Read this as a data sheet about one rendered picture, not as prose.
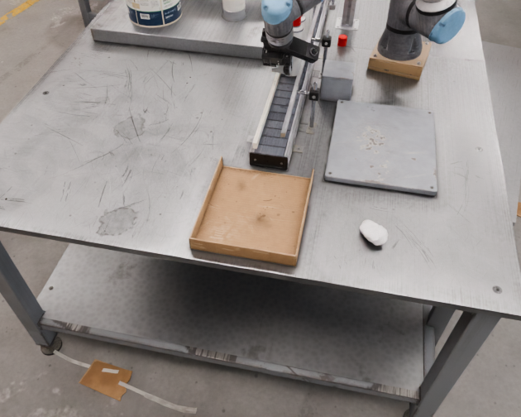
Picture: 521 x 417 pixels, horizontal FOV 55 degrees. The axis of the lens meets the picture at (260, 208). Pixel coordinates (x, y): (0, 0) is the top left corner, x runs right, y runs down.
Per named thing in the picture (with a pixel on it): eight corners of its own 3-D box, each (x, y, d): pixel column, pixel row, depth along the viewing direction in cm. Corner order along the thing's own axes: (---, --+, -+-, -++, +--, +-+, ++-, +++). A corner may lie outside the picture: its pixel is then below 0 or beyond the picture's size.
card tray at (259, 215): (222, 166, 142) (221, 155, 139) (313, 179, 138) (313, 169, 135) (190, 248, 122) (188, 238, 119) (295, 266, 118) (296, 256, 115)
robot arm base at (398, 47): (380, 37, 182) (384, 10, 175) (423, 43, 178) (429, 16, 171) (374, 57, 172) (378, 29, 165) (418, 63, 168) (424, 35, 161)
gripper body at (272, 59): (267, 44, 149) (264, 21, 137) (296, 47, 148) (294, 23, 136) (263, 67, 148) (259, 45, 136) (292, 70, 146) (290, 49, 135)
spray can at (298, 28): (286, 68, 167) (289, 8, 151) (301, 69, 166) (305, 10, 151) (283, 76, 163) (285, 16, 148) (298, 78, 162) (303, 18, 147)
